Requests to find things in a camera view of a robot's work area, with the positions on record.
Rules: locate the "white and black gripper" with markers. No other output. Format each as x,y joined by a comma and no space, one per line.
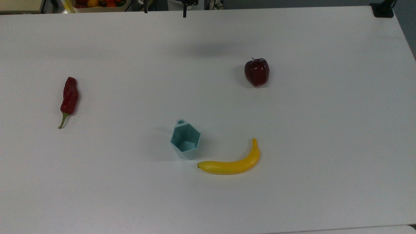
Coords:
191,2

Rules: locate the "light teal hexagonal mug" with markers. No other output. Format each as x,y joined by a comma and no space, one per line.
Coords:
185,143

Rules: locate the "beige bowl of fruit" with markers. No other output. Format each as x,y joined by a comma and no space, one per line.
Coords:
97,9

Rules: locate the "dark red apple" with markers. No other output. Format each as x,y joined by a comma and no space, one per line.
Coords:
256,73

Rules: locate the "red chili pepper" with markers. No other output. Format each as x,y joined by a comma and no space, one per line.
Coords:
70,96

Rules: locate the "beige box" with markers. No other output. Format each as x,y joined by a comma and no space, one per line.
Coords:
19,6

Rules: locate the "yellow banana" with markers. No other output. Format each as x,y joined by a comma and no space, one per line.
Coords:
234,166

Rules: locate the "black camera stand base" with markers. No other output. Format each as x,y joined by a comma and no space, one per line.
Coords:
383,11

